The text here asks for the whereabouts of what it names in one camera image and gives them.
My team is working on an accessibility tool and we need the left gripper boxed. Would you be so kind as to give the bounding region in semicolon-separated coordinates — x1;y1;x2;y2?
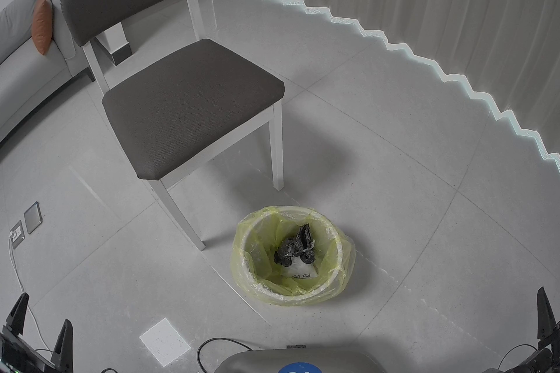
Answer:
0;293;74;373

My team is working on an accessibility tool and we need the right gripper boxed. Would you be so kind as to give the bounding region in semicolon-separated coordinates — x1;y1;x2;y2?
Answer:
536;286;560;361

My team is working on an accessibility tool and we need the yellow plastic bag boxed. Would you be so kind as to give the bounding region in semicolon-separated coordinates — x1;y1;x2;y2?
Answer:
231;205;357;307

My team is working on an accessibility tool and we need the black plastic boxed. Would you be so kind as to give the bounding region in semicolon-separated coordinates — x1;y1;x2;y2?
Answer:
273;223;316;268

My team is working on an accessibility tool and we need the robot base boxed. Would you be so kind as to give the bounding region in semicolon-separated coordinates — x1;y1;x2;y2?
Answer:
217;346;388;373

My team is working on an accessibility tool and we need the white trash bin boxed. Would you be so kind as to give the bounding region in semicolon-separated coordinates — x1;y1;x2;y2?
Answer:
240;207;346;298

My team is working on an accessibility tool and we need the pale grey sofa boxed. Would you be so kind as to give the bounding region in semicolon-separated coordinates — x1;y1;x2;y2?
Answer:
0;0;95;145

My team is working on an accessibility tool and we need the grey chair with white legs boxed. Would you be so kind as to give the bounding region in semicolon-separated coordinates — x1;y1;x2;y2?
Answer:
60;0;286;251

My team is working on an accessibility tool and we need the orange cushion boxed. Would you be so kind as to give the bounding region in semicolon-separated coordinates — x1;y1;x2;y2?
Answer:
32;0;54;56

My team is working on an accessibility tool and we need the grey cushion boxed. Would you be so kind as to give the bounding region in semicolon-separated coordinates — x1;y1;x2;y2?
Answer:
0;0;55;64

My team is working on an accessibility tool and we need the black cable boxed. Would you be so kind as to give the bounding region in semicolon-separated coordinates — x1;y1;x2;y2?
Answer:
499;344;541;373
196;337;254;373

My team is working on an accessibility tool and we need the white cable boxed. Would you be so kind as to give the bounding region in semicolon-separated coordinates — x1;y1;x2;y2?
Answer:
9;231;60;356

